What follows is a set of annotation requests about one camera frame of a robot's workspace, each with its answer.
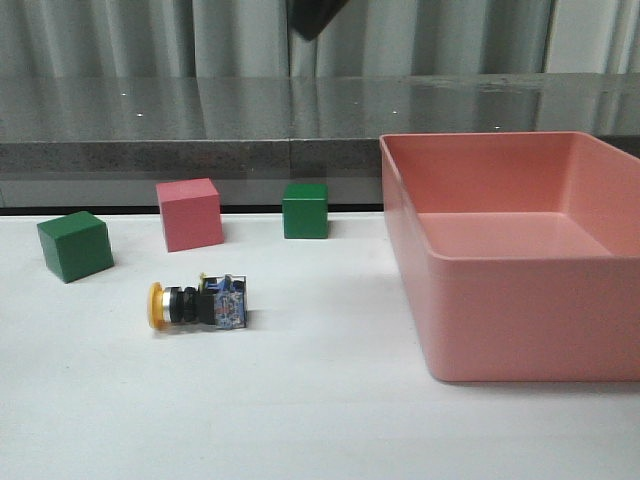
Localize yellow push button switch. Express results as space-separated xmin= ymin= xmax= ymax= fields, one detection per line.
xmin=147 ymin=274 xmax=249 ymax=330

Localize right green cube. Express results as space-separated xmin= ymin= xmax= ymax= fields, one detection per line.
xmin=282 ymin=183 xmax=329 ymax=239

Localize green cube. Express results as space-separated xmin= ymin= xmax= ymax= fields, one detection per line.
xmin=282 ymin=183 xmax=329 ymax=239
xmin=37 ymin=211 xmax=115 ymax=283

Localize pink cube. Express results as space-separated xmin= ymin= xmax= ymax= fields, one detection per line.
xmin=156 ymin=178 xmax=224 ymax=252

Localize pink plastic bin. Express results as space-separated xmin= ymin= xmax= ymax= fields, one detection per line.
xmin=380 ymin=132 xmax=639 ymax=382

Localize left green cube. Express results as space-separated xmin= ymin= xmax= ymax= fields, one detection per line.
xmin=37 ymin=211 xmax=115 ymax=283

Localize grey stone counter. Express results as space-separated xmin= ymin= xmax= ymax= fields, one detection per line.
xmin=1 ymin=73 xmax=639 ymax=214

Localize grey curtain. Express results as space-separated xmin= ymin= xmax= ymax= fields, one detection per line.
xmin=1 ymin=1 xmax=639 ymax=78

